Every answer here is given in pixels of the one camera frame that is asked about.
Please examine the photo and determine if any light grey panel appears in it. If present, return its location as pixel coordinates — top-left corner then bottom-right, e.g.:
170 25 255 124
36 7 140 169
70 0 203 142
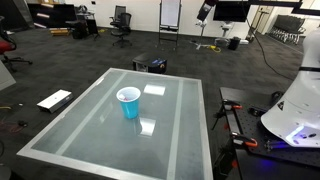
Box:
0 60 17 92

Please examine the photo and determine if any black shelf unit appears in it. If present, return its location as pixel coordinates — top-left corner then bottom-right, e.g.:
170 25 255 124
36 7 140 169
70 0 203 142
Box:
27 2 78 30

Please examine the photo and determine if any coiled yellow cable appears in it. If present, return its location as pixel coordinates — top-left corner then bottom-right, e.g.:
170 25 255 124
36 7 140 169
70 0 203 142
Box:
208 44 222 54

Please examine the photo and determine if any black orange bar clamp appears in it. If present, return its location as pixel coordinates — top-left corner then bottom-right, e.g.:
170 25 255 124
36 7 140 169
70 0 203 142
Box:
229 131 259 149
211 98 244 131

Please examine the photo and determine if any red office chair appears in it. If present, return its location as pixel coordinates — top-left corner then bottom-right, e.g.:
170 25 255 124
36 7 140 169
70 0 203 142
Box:
0 15 34 73

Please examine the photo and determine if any black computer case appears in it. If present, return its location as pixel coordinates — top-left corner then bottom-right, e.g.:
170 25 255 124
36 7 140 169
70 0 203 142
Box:
132 53 169 75

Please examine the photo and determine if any long black floor cable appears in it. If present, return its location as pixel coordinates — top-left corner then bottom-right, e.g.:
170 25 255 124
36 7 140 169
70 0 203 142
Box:
244 16 296 81

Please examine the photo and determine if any dark desk with clutter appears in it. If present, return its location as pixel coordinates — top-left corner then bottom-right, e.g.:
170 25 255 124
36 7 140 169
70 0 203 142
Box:
65 4 101 41

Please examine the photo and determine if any grey bin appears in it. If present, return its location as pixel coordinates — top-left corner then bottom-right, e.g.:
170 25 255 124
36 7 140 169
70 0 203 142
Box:
214 37 230 48

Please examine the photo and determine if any white monitor pedestal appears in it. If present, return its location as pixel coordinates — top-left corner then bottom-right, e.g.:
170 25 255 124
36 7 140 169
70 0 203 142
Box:
219 21 235 39

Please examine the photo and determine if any black monitor screen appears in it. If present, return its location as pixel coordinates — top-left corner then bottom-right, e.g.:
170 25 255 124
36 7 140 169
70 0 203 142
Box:
213 0 251 23

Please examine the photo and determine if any whiteboard easel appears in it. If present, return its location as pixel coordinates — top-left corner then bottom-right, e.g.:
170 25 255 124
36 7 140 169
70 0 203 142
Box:
157 0 183 51

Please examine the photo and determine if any black overhead frame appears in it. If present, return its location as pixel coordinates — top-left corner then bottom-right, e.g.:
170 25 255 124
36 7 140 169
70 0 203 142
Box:
246 0 320 16

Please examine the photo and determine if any black camera on white stand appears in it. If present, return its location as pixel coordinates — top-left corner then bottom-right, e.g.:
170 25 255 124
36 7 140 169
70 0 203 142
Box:
190 0 219 51

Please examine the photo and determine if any black office chair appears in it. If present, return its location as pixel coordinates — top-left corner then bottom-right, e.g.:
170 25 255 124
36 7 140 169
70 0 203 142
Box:
110 12 133 48
109 4 128 28

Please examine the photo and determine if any row of stacked black chairs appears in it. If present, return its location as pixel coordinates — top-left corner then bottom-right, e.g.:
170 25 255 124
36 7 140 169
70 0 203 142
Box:
268 14 306 45

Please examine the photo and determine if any blue plastic cup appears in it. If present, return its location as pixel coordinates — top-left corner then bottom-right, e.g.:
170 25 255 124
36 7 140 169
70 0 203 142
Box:
115 86 142 120

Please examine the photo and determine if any flat white box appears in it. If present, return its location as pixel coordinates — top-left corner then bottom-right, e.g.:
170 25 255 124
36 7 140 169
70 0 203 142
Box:
36 88 74 114

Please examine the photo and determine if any black waste bin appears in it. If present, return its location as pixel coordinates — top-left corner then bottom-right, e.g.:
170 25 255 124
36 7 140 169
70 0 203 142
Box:
227 36 242 51

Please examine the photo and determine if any yellow wooden pallet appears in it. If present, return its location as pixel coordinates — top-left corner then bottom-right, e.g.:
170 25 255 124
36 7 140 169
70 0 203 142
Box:
49 28 71 37

